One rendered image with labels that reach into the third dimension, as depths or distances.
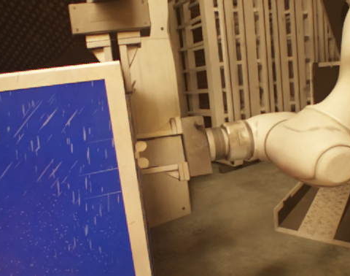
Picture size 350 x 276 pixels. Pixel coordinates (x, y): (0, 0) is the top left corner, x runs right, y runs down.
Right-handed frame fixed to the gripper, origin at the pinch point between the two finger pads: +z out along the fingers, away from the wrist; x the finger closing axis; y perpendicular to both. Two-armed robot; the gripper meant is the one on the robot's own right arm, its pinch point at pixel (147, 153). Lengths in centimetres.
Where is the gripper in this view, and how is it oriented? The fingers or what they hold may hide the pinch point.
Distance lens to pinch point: 65.3
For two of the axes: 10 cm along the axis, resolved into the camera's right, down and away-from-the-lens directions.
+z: -9.8, 1.4, -1.2
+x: 1.6, 9.8, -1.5
